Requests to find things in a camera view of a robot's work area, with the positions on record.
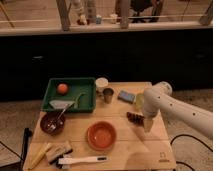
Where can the white handled brush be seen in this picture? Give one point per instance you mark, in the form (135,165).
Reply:
(91,159)

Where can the yellow-green plastic cup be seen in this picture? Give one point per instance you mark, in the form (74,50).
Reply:
(139,101)

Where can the dark brown bowl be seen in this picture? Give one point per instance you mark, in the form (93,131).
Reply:
(46,121)

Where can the orange fruit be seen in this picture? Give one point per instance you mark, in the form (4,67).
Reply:
(62,89)

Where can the small metal cup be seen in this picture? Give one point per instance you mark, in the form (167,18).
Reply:
(108,95)

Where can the green plastic tray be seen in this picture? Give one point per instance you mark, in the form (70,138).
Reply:
(76,86)

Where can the green bean pod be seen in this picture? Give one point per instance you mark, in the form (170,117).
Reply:
(77,99)

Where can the metal spoon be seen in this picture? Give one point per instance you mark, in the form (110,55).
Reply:
(60,115)

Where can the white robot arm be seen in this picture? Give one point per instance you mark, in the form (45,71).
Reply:
(158,97)

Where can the dark red grape bunch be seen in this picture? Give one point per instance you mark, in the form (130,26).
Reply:
(135,118)

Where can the white triangular paper piece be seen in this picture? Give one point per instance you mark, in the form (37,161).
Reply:
(61,104)

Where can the white cup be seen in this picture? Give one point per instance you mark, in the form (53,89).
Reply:
(101,84)

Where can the red bowl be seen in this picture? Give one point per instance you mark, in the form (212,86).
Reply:
(101,136)

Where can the blue sponge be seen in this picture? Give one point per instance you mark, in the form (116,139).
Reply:
(127,97)

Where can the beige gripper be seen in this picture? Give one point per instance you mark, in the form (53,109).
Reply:
(148,123)

